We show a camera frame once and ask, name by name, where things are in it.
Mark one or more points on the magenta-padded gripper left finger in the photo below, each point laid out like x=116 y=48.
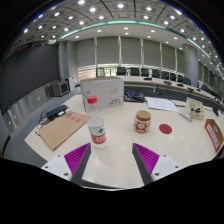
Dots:
x=77 y=159

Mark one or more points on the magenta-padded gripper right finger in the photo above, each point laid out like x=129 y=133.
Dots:
x=146 y=159

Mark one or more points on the clear red-capped water bottle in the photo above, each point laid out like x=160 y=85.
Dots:
x=97 y=131

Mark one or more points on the brown paper envelope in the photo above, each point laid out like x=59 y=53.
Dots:
x=60 y=130

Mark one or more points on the flat round red coaster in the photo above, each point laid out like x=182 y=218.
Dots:
x=165 y=129

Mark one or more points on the red and cream patterned mug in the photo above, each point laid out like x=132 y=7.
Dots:
x=142 y=122

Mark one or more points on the black power adapter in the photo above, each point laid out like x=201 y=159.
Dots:
x=56 y=111

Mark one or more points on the white paper sheets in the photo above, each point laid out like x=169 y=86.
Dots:
x=161 y=104

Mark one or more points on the white remote control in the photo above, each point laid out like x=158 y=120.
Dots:
x=186 y=116

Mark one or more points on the long curved conference desk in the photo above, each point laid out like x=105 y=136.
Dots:
x=156 y=90

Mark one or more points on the white desk organiser box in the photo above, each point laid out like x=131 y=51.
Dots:
x=195 y=108

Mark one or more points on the open red-sided cardboard box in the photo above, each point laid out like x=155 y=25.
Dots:
x=213 y=135

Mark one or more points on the grey box monitor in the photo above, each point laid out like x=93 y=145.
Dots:
x=60 y=88

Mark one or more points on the white cardboard paper box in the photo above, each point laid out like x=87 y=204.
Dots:
x=106 y=91

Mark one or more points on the row of black office chairs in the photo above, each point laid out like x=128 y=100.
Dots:
x=135 y=71

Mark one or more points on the group of ceiling lights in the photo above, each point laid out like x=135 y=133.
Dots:
x=92 y=9

